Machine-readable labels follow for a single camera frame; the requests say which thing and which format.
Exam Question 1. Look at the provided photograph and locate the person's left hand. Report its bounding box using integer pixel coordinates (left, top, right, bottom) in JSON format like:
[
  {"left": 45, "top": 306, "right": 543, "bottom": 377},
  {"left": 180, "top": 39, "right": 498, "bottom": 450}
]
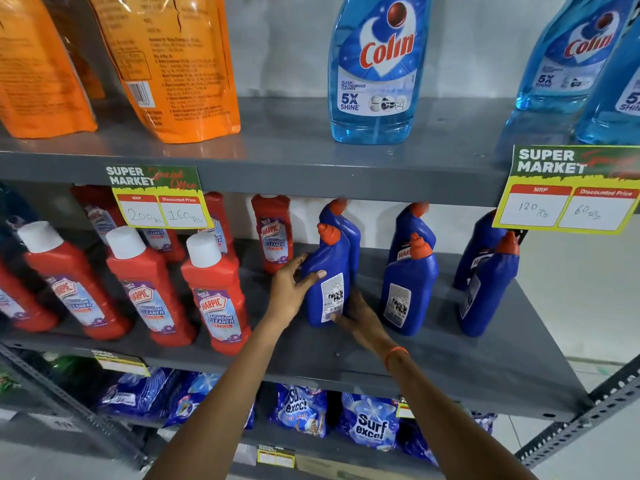
[{"left": 265, "top": 253, "right": 328, "bottom": 330}]

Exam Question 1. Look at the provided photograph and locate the person's right hand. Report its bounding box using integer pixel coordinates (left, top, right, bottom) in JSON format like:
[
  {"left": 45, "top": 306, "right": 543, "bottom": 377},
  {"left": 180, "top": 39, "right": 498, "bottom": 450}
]
[{"left": 330, "top": 289, "right": 397, "bottom": 356}]

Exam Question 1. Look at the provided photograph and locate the blue toilet cleaner bottle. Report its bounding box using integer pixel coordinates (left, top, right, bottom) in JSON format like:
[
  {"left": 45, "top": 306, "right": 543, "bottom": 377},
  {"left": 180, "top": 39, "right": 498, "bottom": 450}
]
[{"left": 300, "top": 223, "right": 352, "bottom": 329}]

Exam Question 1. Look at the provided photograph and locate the person's left forearm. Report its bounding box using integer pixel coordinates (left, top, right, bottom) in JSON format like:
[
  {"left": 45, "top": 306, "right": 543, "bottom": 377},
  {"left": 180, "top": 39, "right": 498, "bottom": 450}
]
[{"left": 145, "top": 315, "right": 301, "bottom": 480}]

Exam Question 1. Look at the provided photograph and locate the person's right forearm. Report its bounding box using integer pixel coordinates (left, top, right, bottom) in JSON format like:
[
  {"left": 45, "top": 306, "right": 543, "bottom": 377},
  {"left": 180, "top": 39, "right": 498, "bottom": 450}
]
[{"left": 385, "top": 347, "right": 539, "bottom": 480}]

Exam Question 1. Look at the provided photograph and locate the orange wristband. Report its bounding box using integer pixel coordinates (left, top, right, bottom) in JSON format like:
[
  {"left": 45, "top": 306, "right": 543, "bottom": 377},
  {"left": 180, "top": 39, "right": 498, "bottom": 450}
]
[{"left": 383, "top": 346, "right": 410, "bottom": 372}]

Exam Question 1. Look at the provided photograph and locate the row of blue cleaner bottles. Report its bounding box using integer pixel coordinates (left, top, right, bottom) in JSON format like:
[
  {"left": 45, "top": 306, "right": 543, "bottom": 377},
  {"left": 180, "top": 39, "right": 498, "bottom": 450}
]
[{"left": 319, "top": 199, "right": 521, "bottom": 338}]

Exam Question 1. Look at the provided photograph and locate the row of blue detergent packets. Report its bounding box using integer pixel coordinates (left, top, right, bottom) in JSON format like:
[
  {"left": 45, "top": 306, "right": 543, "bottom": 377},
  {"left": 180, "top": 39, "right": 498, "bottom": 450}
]
[{"left": 97, "top": 367, "right": 499, "bottom": 466}]

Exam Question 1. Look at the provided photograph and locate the grey metal shelving rack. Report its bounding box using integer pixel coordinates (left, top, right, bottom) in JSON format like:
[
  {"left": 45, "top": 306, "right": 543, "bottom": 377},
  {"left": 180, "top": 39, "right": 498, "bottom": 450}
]
[{"left": 0, "top": 95, "right": 640, "bottom": 480}]

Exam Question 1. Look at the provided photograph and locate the row of red cleaner bottles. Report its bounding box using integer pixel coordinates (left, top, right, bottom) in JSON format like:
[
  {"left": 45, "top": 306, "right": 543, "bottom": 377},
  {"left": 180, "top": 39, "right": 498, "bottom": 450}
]
[{"left": 0, "top": 185, "right": 294, "bottom": 357}]

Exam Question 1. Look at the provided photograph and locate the green yellow price tag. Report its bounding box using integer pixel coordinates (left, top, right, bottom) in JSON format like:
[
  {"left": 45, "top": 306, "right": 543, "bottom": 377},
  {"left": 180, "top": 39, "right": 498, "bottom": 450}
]
[
  {"left": 492, "top": 145, "right": 640, "bottom": 236},
  {"left": 105, "top": 165, "right": 207, "bottom": 231}
]

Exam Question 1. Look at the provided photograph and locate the light blue glass cleaner bottle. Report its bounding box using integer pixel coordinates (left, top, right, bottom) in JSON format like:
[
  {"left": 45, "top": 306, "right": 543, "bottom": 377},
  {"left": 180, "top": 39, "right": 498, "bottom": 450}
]
[
  {"left": 328, "top": 0, "right": 434, "bottom": 146},
  {"left": 515, "top": 0, "right": 637, "bottom": 114},
  {"left": 575, "top": 15, "right": 640, "bottom": 146}
]

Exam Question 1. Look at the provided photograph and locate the orange refill pouch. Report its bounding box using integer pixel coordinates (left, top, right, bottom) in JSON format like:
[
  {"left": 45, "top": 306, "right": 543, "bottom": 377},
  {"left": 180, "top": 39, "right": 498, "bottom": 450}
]
[
  {"left": 86, "top": 0, "right": 242, "bottom": 145},
  {"left": 0, "top": 0, "right": 99, "bottom": 140},
  {"left": 40, "top": 0, "right": 106, "bottom": 101}
]

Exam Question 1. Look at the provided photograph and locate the dark green bottle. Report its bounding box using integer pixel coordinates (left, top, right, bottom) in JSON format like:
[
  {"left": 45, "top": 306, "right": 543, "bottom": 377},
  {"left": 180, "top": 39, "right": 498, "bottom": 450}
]
[{"left": 42, "top": 354, "right": 103, "bottom": 398}]

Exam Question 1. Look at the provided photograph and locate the dark blue bottle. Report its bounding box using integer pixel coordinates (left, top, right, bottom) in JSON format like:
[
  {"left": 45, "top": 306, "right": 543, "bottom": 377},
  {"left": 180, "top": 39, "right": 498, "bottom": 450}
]
[{"left": 0, "top": 184, "right": 38, "bottom": 248}]

